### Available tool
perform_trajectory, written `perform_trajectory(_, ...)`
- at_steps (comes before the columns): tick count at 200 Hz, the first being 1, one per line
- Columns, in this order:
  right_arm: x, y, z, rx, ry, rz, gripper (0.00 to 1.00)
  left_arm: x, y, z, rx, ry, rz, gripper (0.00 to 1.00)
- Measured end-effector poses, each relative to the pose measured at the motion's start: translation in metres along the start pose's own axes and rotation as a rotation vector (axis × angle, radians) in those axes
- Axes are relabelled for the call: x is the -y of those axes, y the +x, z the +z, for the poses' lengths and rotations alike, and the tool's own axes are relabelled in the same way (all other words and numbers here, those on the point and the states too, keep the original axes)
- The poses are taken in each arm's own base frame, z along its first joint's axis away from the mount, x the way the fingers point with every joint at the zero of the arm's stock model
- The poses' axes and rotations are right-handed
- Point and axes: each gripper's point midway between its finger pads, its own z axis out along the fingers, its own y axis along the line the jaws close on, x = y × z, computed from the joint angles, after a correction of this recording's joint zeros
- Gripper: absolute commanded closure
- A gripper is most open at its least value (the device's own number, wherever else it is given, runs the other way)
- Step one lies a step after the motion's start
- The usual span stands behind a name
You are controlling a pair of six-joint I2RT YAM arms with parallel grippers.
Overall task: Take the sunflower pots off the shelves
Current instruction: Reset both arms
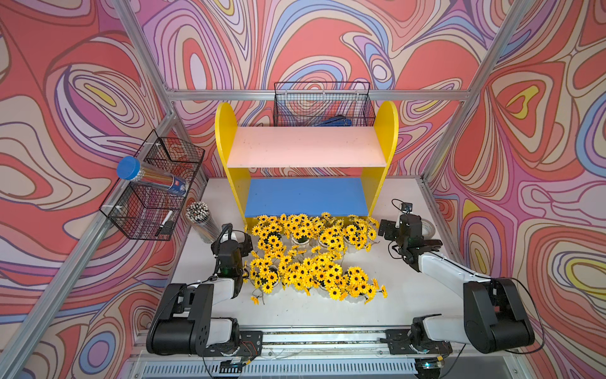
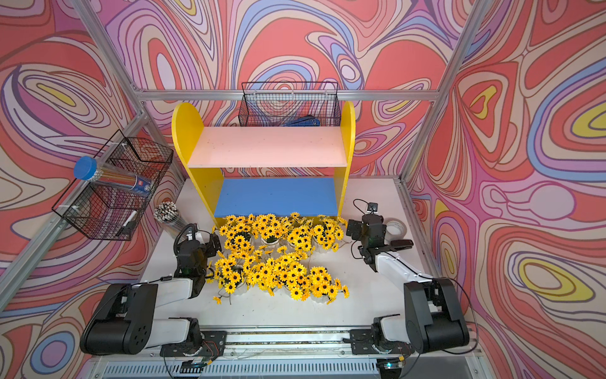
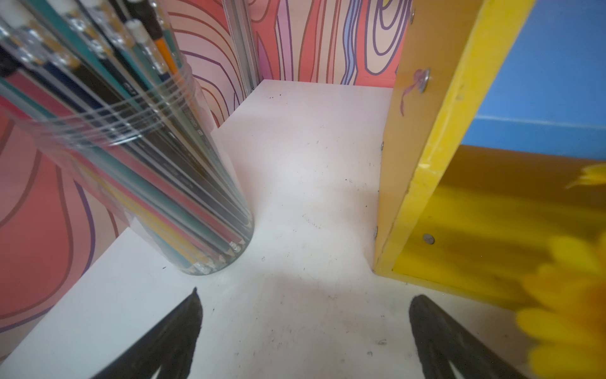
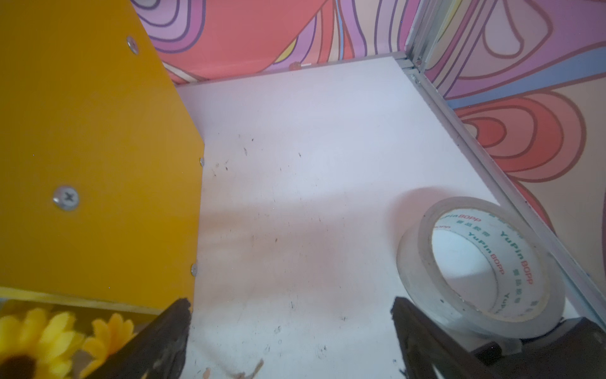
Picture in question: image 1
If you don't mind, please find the black wire basket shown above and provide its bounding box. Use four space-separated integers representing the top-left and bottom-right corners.
99 131 205 241
273 79 375 127

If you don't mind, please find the clear packing tape roll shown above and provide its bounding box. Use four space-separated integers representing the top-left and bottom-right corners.
421 218 437 239

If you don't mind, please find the black wire basket left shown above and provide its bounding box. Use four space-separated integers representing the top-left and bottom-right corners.
99 131 205 241

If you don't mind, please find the small black device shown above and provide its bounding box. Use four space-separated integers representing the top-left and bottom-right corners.
424 239 443 251

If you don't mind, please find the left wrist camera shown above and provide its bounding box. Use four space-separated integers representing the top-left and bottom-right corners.
219 223 238 243

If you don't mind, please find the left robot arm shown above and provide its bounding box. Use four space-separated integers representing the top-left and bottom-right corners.
146 232 253 357

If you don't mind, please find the blue capped pencil tube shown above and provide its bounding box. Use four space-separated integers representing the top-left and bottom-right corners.
116 156 188 197

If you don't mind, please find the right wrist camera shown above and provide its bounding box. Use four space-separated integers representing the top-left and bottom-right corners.
399 202 413 214

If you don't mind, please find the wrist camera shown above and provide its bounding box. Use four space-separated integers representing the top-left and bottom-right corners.
399 202 413 214
219 223 238 243

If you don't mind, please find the clear cup of pencils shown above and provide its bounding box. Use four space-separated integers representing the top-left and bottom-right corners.
186 202 220 244

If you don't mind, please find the yellow wooden shelf unit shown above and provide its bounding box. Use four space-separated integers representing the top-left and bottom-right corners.
215 101 399 226

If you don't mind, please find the black wire basket rear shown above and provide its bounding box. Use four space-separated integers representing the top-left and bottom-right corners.
273 79 375 127

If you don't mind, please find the aluminium frame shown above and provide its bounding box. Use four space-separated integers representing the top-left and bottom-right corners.
0 0 541 379

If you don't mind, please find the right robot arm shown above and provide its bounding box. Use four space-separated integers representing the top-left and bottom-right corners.
378 213 535 354

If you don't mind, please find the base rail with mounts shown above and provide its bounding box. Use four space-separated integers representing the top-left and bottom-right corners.
127 302 526 379

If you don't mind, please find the blue object in rear basket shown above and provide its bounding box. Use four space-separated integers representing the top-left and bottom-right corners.
316 115 353 127

